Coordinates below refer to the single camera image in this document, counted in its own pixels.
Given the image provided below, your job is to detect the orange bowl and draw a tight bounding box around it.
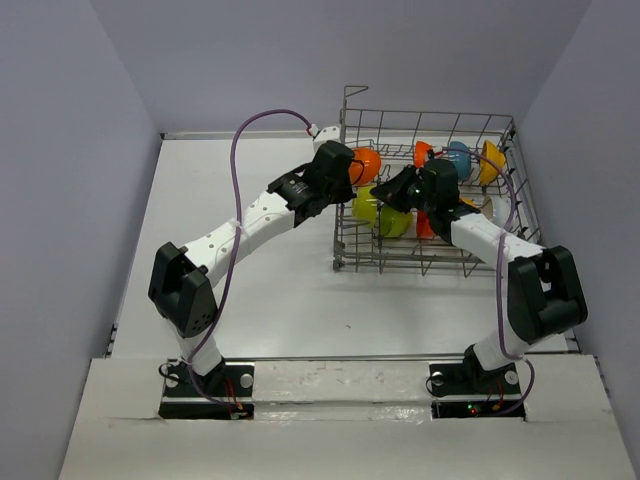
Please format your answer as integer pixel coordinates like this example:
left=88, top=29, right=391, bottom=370
left=413, top=141, right=433, bottom=168
left=415, top=211, right=436, bottom=239

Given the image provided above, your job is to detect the white round bowl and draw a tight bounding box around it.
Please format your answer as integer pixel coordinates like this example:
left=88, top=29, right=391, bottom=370
left=480, top=195, right=511, bottom=228

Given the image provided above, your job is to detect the small yellow bowl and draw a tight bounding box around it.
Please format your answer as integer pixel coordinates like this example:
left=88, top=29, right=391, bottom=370
left=460, top=196, right=480, bottom=209

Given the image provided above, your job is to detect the white orange-bottom bowl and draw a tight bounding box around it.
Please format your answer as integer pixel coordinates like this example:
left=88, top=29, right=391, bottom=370
left=348, top=147, right=381, bottom=186

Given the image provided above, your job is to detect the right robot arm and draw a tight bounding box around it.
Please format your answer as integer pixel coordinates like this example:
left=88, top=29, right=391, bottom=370
left=371, top=158, right=588, bottom=392

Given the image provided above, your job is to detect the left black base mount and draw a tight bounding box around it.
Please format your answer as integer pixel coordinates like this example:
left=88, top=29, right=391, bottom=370
left=158, top=359, right=255, bottom=421

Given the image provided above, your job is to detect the large yellow bowl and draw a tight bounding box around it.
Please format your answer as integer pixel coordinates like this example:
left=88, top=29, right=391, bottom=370
left=479, top=140, right=506, bottom=186

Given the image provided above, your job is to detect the green bowl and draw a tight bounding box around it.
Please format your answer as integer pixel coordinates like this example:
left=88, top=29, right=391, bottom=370
left=352, top=185, right=379, bottom=229
left=379, top=205, right=413, bottom=238

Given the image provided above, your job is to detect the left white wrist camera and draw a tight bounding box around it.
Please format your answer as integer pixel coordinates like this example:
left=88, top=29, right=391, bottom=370
left=307, top=124, right=341, bottom=152

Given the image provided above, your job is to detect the grey wire dish rack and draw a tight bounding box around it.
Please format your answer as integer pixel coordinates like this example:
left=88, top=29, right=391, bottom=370
left=333, top=103, right=543, bottom=275

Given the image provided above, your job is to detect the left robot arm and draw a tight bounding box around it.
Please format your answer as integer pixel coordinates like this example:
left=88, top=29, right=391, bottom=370
left=148, top=140, right=355, bottom=399

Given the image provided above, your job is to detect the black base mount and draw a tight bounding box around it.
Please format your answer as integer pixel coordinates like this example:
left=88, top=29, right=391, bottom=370
left=425, top=348, right=526, bottom=419
left=158, top=359, right=255, bottom=421

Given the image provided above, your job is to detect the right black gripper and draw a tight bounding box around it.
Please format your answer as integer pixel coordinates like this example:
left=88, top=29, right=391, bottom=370
left=372, top=163, right=436, bottom=214

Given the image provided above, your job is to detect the blue bowl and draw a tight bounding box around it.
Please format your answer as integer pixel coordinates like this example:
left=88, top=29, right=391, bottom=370
left=447, top=141, right=471, bottom=182

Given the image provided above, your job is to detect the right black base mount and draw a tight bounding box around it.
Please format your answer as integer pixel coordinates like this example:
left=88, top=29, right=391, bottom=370
left=425, top=348, right=526, bottom=419

